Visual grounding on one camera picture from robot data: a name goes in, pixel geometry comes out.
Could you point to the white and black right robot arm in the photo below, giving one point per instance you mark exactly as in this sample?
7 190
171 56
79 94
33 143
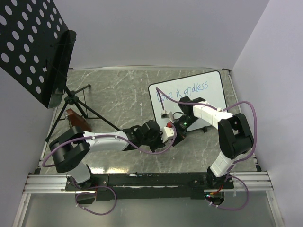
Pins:
234 133

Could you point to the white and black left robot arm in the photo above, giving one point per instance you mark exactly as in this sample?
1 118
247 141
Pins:
69 149

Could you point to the aluminium rail frame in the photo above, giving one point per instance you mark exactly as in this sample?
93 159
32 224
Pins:
128 97

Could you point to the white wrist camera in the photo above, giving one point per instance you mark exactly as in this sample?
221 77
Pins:
168 132
167 115

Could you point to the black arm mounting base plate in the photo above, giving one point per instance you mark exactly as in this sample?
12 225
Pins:
147 185

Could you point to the black perforated music stand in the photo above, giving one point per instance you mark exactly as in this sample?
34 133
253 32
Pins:
35 49

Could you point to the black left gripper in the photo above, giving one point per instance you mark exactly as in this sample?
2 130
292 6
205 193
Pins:
160 144

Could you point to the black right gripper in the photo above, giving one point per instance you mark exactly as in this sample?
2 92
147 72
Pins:
180 135

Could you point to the brown wooden metronome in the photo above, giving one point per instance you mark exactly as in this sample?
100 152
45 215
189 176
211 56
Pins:
74 119

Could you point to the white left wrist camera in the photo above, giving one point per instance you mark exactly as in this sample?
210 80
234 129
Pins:
168 132

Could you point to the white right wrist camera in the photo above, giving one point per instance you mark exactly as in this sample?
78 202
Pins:
167 115

